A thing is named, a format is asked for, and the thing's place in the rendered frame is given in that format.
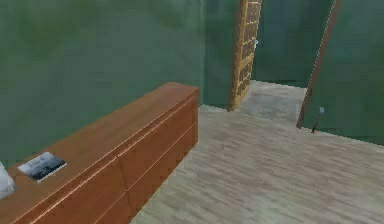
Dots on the brown panelled wooden door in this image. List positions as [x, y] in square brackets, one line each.
[244, 50]

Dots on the brown wooden chest of drawers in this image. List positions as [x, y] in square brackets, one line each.
[110, 150]

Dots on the grey spiral notebook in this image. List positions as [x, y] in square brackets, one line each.
[41, 166]

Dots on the white crumpled object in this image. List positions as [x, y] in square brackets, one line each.
[4, 184]

